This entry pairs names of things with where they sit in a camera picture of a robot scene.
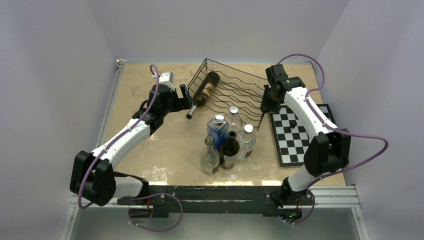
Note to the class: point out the clear bottle silver cap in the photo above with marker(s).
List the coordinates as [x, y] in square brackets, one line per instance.
[234, 120]

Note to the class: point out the black white chessboard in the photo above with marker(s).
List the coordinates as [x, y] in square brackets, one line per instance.
[291, 143]

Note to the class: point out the olive green wine bottle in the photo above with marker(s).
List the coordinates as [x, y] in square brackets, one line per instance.
[203, 93]

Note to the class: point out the clear empty glass bottle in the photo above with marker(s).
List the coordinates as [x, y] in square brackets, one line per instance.
[210, 157]

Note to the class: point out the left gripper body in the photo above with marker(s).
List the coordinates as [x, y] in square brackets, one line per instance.
[175, 104]

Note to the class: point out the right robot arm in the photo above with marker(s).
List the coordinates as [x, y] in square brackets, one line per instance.
[328, 150]

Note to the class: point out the clear bottle white cap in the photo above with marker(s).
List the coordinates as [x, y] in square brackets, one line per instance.
[247, 140]

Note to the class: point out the black mounting base plate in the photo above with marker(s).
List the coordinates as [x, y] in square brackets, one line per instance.
[269, 201]

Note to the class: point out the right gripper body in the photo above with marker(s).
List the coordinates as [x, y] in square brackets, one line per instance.
[269, 102]

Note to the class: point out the black wire wine rack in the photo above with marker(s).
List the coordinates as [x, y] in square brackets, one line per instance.
[234, 88]

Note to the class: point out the blue square glass bottle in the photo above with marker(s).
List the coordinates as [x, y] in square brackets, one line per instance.
[218, 129]

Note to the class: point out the aluminium table frame rail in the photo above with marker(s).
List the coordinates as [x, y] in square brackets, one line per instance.
[338, 204]

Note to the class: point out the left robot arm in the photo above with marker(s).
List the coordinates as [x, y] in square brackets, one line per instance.
[93, 174]

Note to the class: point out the black chess piece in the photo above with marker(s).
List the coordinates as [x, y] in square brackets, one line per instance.
[292, 124]

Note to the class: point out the dark brown glass bottle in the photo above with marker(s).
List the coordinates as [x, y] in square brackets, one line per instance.
[229, 150]

